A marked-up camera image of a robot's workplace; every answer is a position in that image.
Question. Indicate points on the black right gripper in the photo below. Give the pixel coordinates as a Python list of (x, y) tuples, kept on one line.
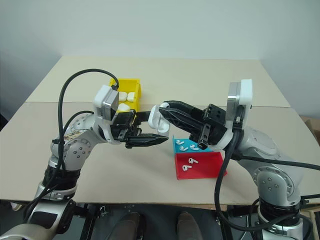
[(215, 125)]

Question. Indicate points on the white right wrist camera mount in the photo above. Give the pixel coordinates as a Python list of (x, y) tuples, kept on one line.
[(246, 92)]

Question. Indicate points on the red plastic tray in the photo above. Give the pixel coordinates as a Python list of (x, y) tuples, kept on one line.
[(202, 166)]

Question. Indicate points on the dark brown rounded shape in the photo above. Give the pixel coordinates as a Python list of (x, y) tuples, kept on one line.
[(188, 225)]

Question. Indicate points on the white earbud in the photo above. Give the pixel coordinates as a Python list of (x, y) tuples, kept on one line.
[(165, 105), (185, 168), (184, 149), (192, 160), (193, 147), (179, 142)]

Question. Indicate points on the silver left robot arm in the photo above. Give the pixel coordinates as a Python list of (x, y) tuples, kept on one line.
[(75, 150)]

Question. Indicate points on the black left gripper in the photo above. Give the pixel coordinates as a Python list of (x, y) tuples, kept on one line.
[(123, 123)]

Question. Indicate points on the yellow plastic bin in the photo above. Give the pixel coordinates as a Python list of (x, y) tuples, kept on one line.
[(130, 85)]

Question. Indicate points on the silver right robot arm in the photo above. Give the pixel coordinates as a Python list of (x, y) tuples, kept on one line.
[(270, 180)]

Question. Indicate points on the white earbud case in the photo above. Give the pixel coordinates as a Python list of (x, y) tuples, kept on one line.
[(122, 96), (155, 117), (123, 107), (131, 96)]

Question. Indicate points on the blue plastic tray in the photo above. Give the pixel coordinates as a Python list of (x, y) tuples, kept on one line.
[(178, 148)]

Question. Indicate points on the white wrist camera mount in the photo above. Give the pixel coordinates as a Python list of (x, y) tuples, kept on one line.
[(246, 92), (101, 100)]

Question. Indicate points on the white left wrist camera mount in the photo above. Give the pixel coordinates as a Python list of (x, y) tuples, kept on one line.
[(101, 100)]

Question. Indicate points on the white closed earbud case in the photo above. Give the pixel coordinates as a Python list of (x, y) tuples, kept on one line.
[(122, 96), (123, 107), (131, 96)]

